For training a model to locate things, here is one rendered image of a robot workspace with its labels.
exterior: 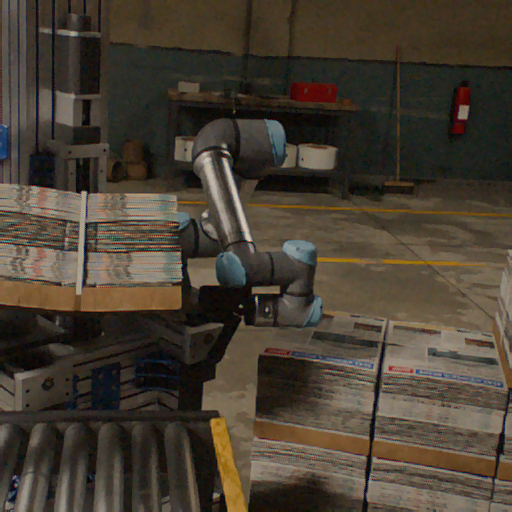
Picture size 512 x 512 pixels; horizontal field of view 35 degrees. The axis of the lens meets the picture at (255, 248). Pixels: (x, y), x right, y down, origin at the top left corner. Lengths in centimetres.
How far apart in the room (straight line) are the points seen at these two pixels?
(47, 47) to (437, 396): 128
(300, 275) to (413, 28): 719
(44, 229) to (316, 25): 714
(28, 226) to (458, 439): 109
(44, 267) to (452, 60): 770
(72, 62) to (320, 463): 116
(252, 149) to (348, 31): 671
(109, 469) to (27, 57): 107
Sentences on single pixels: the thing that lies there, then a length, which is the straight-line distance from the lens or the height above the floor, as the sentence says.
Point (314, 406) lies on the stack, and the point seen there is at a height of 71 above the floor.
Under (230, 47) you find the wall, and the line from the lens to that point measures 841.
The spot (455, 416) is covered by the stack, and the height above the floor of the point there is 74.
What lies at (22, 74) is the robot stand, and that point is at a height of 142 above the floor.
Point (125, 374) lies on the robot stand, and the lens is 228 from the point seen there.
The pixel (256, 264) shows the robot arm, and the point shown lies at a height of 110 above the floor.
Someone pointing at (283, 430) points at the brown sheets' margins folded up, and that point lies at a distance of 204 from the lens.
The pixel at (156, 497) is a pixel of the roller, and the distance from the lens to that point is 147.
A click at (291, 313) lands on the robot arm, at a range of 178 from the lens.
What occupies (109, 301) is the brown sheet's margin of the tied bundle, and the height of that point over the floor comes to 106.
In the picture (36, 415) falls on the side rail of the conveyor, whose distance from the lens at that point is 172.
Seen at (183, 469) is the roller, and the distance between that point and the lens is 153.
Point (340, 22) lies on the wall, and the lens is 861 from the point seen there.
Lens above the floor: 158
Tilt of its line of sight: 15 degrees down
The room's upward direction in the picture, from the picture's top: 4 degrees clockwise
